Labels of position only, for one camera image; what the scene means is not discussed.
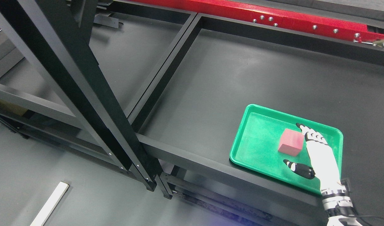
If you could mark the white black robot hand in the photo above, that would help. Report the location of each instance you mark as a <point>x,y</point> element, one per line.
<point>324,166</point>

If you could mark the pink foam block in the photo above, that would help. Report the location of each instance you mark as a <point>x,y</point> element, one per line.
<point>291,142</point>

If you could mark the white silver robot forearm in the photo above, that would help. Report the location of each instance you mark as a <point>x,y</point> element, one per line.
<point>338,205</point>

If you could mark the green plastic tray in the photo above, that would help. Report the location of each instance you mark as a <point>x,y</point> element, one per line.
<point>266,137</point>

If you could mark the black metal shelf rack right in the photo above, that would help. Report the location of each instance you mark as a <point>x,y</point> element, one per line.
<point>160,100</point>

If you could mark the red metal beam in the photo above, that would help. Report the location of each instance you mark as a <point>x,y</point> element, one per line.
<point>308,23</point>

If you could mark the white table with leg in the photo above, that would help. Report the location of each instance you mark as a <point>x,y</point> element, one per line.
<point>50,205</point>

